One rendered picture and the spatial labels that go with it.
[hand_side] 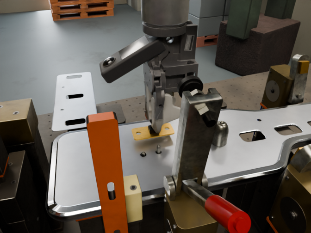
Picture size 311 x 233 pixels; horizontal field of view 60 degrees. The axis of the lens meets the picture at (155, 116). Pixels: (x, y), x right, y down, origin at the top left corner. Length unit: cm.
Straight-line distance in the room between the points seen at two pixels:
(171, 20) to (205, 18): 361
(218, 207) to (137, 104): 101
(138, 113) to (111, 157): 89
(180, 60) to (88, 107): 29
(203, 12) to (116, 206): 374
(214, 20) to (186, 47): 365
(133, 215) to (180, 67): 24
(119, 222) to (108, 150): 12
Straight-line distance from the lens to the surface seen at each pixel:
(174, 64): 46
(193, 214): 37
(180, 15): 43
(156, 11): 42
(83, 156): 53
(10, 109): 61
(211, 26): 412
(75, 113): 66
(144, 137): 54
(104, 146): 28
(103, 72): 45
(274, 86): 81
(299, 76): 77
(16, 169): 55
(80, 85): 78
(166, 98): 49
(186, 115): 27
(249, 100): 135
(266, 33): 308
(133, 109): 121
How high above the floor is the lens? 135
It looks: 34 degrees down
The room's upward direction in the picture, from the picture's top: straight up
